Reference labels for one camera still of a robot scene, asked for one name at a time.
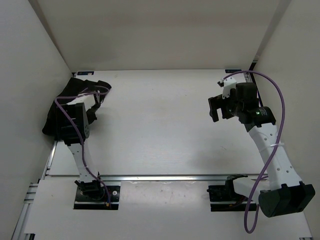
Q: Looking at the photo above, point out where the black pleated skirt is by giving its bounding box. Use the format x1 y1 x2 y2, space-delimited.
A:
42 77 112 140

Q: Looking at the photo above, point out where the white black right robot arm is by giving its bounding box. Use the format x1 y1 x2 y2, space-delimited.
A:
208 82 316 218

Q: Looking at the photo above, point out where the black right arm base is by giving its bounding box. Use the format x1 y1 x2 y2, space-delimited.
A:
206 174 248 212

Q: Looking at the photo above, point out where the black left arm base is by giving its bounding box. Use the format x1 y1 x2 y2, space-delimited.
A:
73 181 121 210

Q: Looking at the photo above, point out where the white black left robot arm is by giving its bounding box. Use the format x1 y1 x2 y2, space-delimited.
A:
54 91 105 200

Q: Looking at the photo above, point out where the blue left corner label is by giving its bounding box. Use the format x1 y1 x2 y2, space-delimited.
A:
76 71 95 76

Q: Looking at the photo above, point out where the blue corner label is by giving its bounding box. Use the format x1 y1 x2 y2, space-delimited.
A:
225 69 242 74
76 71 95 76

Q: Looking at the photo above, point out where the blue right corner label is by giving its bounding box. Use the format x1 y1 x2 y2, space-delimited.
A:
225 69 242 74

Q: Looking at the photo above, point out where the white front cover board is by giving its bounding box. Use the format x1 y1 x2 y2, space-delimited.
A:
24 179 311 240

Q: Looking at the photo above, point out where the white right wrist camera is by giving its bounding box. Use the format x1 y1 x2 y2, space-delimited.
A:
217 76 237 99

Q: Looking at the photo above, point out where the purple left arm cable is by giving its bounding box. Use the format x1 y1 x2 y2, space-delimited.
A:
54 86 112 205

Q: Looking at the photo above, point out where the aluminium table rail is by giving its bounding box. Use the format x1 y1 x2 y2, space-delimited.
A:
39 173 271 183

